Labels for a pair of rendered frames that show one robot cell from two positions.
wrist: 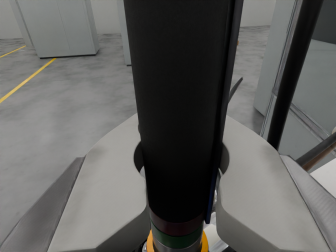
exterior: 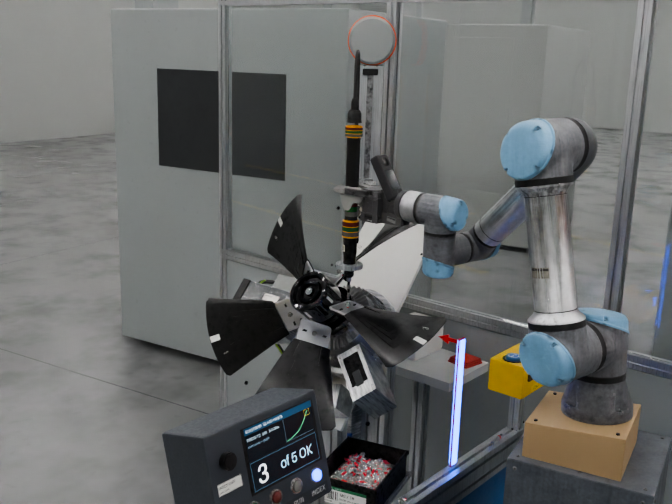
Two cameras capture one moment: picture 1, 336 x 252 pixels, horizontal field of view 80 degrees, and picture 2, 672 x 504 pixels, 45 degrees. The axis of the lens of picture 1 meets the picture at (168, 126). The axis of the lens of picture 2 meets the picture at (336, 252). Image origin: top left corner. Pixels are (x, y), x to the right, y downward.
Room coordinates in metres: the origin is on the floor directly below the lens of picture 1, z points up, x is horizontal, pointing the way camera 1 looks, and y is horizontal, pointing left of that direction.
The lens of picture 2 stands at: (-1.13, 1.61, 1.83)
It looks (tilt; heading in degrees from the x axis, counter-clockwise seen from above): 14 degrees down; 308
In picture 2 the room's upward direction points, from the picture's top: 2 degrees clockwise
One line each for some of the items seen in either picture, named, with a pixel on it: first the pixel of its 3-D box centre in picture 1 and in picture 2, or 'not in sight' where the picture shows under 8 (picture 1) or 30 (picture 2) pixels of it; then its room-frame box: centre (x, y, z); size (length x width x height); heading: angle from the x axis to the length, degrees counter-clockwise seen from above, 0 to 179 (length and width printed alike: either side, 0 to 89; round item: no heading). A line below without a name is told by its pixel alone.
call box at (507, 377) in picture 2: not in sight; (519, 372); (-0.29, -0.29, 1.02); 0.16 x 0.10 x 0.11; 88
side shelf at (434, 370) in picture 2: not in sight; (422, 362); (0.17, -0.56, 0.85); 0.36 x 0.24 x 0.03; 178
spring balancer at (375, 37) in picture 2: not in sight; (372, 40); (0.47, -0.61, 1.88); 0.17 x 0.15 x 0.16; 178
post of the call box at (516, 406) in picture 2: not in sight; (516, 407); (-0.29, -0.29, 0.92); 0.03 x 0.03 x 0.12; 88
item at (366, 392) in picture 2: not in sight; (366, 381); (0.02, -0.03, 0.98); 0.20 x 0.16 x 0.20; 88
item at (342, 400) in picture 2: not in sight; (335, 401); (0.11, -0.01, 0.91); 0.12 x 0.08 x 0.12; 88
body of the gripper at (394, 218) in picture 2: not in sight; (386, 204); (-0.03, 0.00, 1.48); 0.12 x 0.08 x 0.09; 178
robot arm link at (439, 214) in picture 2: not in sight; (441, 213); (-0.19, 0.00, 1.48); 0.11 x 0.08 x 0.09; 178
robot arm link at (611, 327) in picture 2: not in sight; (597, 339); (-0.58, -0.04, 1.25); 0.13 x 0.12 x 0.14; 76
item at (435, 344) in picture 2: not in sight; (410, 334); (0.25, -0.59, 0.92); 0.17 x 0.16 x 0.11; 88
